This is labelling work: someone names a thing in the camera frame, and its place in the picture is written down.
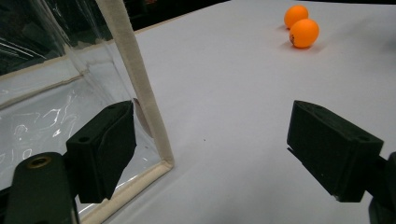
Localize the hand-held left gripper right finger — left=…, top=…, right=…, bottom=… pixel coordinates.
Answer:
left=286, top=100, right=385, bottom=203

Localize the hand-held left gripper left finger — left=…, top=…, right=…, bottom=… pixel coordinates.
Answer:
left=65, top=100, right=137, bottom=204

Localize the clear plastic container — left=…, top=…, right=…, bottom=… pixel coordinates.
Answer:
left=0, top=0, right=175, bottom=224

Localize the orange ping-pong ball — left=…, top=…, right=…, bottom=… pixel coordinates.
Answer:
left=289, top=18, right=320, bottom=49
left=283, top=4, right=309, bottom=30

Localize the white table sheet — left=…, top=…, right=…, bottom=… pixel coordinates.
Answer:
left=0, top=0, right=396, bottom=224

